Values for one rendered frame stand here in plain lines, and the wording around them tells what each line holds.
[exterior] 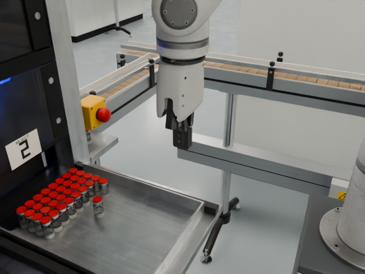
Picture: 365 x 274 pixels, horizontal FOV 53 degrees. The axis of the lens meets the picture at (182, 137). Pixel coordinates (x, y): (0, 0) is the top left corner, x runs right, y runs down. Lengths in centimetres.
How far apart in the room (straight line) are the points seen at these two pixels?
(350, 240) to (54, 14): 78
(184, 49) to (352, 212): 46
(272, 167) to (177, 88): 114
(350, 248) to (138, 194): 47
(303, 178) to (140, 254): 104
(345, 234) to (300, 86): 74
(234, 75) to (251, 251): 93
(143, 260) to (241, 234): 136
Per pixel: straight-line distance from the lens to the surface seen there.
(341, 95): 144
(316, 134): 221
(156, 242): 77
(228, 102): 160
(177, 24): 48
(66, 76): 91
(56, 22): 87
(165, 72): 58
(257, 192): 235
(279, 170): 166
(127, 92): 133
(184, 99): 59
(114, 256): 76
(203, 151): 174
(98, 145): 110
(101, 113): 99
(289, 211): 226
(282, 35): 205
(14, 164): 86
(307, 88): 145
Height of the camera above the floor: 144
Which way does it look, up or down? 30 degrees down
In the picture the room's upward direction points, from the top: straight up
